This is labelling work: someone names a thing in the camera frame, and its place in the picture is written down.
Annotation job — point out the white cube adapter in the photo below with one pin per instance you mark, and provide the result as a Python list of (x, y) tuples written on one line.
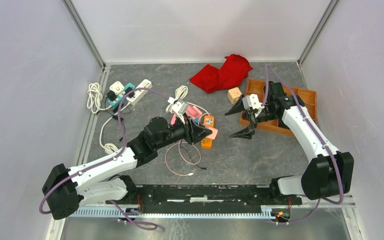
[(117, 87)]

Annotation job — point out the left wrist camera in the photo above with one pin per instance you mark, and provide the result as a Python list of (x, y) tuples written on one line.
[(179, 107)]

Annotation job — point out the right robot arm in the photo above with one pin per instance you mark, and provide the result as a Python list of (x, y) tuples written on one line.
[(328, 175)]

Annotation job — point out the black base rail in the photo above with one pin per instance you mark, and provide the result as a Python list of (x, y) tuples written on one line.
[(205, 199)]

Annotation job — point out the beige cube plug adapter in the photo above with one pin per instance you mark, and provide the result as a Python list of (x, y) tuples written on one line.
[(234, 95)]

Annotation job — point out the orange compartment tray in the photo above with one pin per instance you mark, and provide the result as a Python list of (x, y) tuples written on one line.
[(291, 108)]

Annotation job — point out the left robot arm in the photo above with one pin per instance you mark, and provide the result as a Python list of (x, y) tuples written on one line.
[(68, 188)]

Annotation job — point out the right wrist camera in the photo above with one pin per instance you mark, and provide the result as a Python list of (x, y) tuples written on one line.
[(251, 102)]

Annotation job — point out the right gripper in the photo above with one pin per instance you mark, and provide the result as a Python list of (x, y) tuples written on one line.
[(246, 133)]

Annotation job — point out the red cloth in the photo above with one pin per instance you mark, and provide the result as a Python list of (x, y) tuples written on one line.
[(231, 74)]

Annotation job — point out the pink plug adapter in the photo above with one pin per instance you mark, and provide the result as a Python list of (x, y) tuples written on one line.
[(213, 134)]

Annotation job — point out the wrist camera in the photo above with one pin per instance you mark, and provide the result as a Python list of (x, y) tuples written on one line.
[(251, 102), (179, 107)]

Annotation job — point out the pink power strip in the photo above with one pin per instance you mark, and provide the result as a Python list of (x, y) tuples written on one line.
[(192, 112)]

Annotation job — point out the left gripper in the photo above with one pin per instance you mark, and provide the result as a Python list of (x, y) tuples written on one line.
[(194, 132)]

